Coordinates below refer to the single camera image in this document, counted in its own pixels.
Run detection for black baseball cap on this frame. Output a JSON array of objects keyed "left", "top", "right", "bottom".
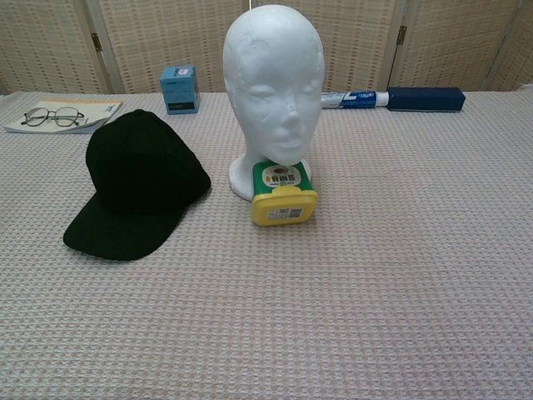
[{"left": 62, "top": 108, "right": 212, "bottom": 263}]

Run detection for white foam mannequin head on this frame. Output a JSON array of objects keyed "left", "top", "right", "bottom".
[{"left": 222, "top": 0, "right": 326, "bottom": 200}]

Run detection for green box with yellow lid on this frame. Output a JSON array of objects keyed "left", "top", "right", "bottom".
[{"left": 250, "top": 161, "right": 319, "bottom": 228}]

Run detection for pink white woven tablecloth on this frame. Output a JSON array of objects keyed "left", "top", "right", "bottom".
[{"left": 0, "top": 89, "right": 533, "bottom": 400}]

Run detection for blue white toothpaste tube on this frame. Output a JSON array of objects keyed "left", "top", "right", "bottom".
[{"left": 319, "top": 90, "right": 391, "bottom": 110}]

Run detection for light blue small box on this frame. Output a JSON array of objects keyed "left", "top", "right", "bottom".
[{"left": 159, "top": 64, "right": 201, "bottom": 116}]

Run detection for dark blue long case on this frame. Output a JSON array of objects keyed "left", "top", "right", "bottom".
[{"left": 386, "top": 86, "right": 466, "bottom": 113}]

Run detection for white book with orange stripe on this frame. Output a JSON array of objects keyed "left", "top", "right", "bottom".
[{"left": 3, "top": 97, "right": 124, "bottom": 135}]

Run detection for beige woven folding screen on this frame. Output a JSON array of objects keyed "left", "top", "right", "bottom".
[{"left": 0, "top": 0, "right": 533, "bottom": 95}]

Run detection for thin black frame eyeglasses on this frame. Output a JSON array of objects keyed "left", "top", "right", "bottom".
[{"left": 21, "top": 106, "right": 87, "bottom": 128}]

